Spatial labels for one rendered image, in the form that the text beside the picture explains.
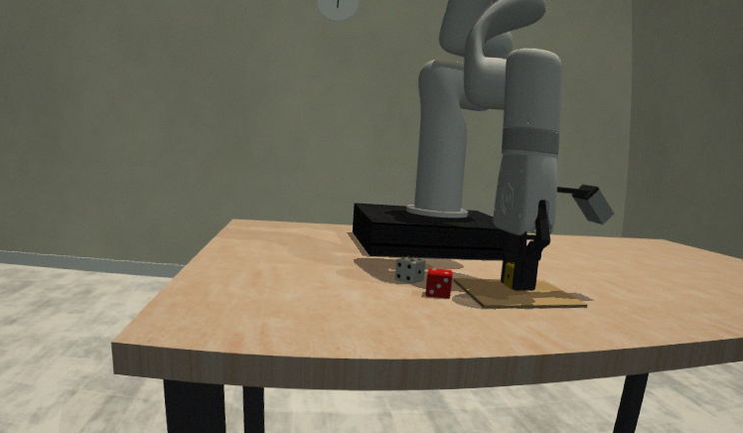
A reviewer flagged red die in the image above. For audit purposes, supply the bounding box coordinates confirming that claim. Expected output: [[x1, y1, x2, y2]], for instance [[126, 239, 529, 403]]
[[425, 268, 452, 299]]

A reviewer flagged tan flat mat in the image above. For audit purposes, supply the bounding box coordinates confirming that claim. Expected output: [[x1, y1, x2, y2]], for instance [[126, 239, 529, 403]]
[[454, 278, 588, 309]]

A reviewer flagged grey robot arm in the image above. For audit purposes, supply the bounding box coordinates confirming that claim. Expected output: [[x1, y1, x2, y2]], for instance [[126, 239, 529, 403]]
[[406, 0, 614, 224]]

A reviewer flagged white die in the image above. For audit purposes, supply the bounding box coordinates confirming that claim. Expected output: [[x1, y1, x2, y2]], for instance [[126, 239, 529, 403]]
[[395, 256, 426, 284]]

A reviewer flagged yellow die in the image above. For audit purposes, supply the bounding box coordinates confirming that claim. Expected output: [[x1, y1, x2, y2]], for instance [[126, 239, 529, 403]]
[[504, 263, 515, 290]]

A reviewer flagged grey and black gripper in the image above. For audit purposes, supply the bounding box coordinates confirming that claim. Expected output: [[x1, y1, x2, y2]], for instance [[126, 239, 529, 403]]
[[493, 149, 558, 291]]

